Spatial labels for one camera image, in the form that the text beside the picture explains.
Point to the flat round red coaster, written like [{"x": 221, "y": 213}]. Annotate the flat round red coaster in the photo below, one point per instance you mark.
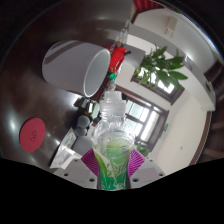
[{"x": 32, "y": 134}]

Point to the red plastic box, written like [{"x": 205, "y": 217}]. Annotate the red plastic box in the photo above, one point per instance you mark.
[{"x": 116, "y": 58}]

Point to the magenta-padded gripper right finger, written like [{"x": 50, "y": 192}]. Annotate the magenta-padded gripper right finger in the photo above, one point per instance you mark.
[{"x": 146, "y": 171}]

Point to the grey double-ball object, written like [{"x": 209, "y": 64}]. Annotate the grey double-ball object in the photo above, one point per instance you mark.
[{"x": 82, "y": 125}]

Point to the clear green-labelled drink bottle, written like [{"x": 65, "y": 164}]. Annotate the clear green-labelled drink bottle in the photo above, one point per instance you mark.
[{"x": 113, "y": 143}]

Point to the red carpeted staircase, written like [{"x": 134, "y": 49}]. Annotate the red carpeted staircase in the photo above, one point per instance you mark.
[{"x": 146, "y": 4}]

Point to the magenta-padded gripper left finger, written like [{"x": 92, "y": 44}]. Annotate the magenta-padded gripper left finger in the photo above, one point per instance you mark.
[{"x": 78, "y": 171}]

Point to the white ceramic mug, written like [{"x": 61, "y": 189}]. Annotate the white ceramic mug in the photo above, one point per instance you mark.
[{"x": 71, "y": 66}]

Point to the green notebook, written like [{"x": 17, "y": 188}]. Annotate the green notebook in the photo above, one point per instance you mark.
[{"x": 95, "y": 110}]

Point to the dark-framed window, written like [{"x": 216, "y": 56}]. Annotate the dark-framed window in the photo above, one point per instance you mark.
[{"x": 163, "y": 85}]

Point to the green exit sign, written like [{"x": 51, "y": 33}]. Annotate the green exit sign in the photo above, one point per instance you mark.
[{"x": 165, "y": 127}]

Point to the dark wooden glazed door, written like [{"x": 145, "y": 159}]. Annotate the dark wooden glazed door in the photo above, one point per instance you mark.
[{"x": 146, "y": 116}]

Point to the small potted plant white pot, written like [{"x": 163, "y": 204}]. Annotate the small potted plant white pot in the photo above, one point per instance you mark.
[{"x": 160, "y": 68}]

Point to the white printed paper leaflet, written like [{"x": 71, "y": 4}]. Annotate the white printed paper leaflet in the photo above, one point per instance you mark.
[{"x": 65, "y": 150}]

